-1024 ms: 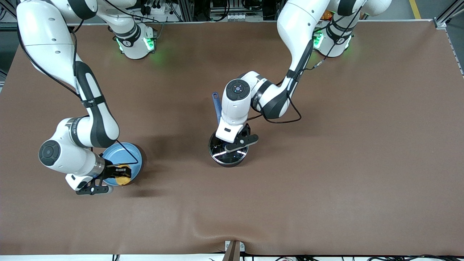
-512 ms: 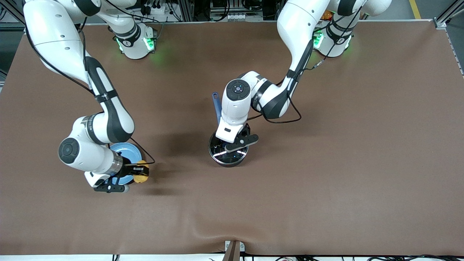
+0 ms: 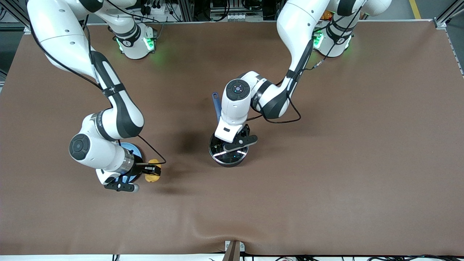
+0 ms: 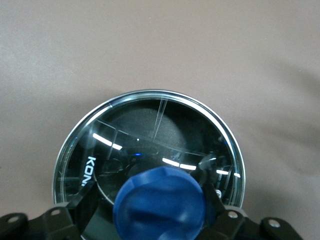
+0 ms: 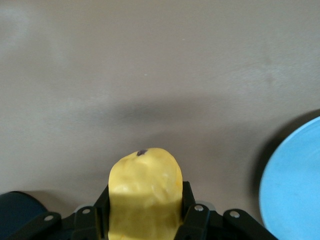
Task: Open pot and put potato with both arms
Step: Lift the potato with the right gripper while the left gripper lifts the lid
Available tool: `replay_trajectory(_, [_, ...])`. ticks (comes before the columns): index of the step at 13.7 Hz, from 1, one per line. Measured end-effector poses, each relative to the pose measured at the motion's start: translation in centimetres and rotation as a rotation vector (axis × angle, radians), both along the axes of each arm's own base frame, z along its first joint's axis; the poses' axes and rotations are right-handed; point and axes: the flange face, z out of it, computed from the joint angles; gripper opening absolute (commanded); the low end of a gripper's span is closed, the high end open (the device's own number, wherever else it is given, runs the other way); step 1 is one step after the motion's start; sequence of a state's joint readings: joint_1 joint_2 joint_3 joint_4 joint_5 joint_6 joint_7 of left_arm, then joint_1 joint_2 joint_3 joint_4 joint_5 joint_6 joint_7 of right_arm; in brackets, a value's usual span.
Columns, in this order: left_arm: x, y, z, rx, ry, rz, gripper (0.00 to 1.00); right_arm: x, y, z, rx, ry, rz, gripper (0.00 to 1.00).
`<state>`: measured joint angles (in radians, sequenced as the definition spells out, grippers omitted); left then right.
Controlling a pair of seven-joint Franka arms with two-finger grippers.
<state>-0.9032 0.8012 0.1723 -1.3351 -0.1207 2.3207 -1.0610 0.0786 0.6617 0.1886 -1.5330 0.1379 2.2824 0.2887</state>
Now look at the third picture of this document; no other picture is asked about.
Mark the brown table mat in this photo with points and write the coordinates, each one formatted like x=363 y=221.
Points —
x=326 y=203

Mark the bag of orange items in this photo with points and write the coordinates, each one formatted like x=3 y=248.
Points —
x=326 y=15

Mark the glass lid with blue knob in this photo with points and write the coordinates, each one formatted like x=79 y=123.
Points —
x=228 y=156

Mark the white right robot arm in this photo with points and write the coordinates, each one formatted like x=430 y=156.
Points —
x=54 y=29

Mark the blue round plate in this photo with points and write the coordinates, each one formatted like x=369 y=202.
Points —
x=135 y=150

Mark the metal edge bracket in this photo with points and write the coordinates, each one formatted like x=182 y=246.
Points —
x=233 y=250

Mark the white power strip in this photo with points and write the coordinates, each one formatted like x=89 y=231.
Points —
x=156 y=11

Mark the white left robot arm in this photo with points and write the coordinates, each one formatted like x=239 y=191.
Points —
x=297 y=21

